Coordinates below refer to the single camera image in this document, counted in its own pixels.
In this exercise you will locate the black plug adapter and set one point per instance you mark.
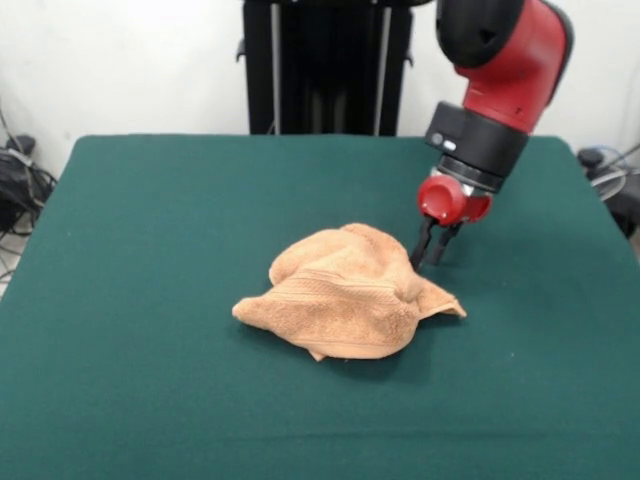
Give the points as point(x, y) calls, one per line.
point(22, 144)

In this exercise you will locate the dark green table cloth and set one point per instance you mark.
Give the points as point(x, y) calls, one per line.
point(150, 300)

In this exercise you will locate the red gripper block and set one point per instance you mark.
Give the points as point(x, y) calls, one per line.
point(442, 200)

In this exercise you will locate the tan terry towel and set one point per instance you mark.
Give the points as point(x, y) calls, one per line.
point(345, 300)

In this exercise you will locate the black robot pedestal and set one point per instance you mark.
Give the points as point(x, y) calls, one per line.
point(325, 65)

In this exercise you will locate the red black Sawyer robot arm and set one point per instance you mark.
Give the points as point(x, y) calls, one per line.
point(500, 50)

